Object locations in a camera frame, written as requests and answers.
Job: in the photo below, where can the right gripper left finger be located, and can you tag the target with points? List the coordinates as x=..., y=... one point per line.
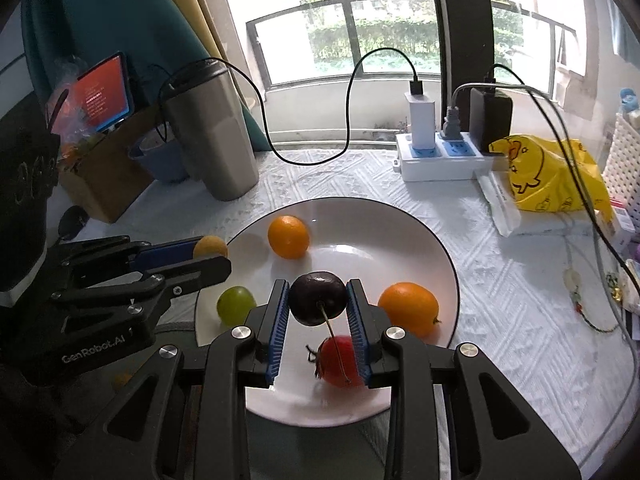
x=141, y=432

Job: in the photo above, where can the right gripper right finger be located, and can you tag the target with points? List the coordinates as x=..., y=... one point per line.
x=493, y=432

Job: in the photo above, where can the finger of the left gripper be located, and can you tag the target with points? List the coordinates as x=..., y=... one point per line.
x=114, y=256
x=154, y=292

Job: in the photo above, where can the dark purple cherry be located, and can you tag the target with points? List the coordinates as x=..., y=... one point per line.
x=315, y=297

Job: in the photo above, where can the yellow kumquat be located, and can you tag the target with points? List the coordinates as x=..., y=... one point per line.
x=210, y=245

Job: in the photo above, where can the black round lid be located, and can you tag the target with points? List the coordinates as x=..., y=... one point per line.
x=72, y=222

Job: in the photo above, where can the green grape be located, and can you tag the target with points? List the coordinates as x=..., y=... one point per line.
x=234, y=304

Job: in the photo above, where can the cardboard box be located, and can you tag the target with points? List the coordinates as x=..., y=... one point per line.
x=105, y=181

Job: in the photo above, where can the red cherry tomato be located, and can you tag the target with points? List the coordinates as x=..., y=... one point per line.
x=334, y=362

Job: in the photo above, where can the grey round tray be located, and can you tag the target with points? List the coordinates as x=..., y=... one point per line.
x=356, y=451

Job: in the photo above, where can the orange kumquat at right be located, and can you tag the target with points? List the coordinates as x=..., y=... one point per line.
x=411, y=307

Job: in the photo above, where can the orange kumquat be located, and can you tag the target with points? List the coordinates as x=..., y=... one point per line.
x=288, y=237
x=411, y=307

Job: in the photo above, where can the orange kumquat at back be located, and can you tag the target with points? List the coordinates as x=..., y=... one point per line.
x=288, y=237

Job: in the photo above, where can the clear plastic fruit bag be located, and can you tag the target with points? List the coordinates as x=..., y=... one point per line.
x=75, y=108

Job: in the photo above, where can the tablet with red screen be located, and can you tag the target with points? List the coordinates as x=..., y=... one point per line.
x=118, y=104

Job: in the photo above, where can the white round plate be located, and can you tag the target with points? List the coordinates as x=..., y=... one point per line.
x=352, y=238

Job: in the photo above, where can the steel thermos tumbler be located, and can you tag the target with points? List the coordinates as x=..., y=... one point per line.
x=206, y=116

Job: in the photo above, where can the teal curtain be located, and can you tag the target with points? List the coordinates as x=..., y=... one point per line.
x=154, y=36

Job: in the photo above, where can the yellow duck plastic bag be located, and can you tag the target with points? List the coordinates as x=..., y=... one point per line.
x=540, y=180

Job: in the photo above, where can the white power strip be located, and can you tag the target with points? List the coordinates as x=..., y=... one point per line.
x=447, y=161

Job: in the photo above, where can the grey power plug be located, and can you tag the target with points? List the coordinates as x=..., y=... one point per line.
x=451, y=128

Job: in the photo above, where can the white woven basket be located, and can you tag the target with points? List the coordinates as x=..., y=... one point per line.
x=621, y=172

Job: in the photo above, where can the black power adapter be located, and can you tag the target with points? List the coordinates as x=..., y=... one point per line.
x=490, y=117

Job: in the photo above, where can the white charger adapter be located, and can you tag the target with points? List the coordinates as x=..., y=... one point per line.
x=422, y=121

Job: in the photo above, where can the balcony railing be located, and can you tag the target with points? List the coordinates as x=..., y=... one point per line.
x=330, y=39

